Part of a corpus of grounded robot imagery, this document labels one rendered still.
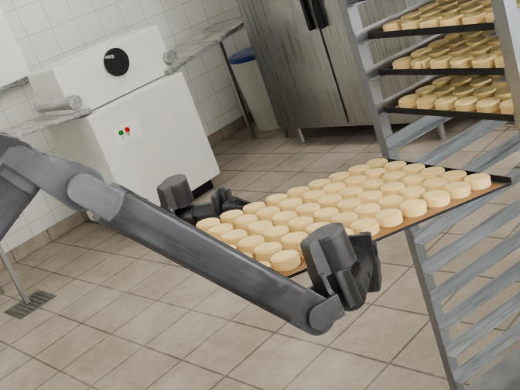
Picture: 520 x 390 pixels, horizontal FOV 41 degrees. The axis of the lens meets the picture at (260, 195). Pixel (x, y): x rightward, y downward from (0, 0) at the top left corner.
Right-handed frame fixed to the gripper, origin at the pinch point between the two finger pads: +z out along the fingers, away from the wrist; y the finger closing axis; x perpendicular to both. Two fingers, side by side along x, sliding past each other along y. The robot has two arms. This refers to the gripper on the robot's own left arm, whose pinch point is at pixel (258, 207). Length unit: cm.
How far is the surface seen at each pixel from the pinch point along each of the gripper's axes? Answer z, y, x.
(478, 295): 43, 49, -44
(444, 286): 35, 41, -36
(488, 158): 50, 12, -52
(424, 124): 36, -4, -38
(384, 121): 27.0, -8.1, -29.5
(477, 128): 48, 2, -50
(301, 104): -65, 40, -340
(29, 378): -167, 105, -106
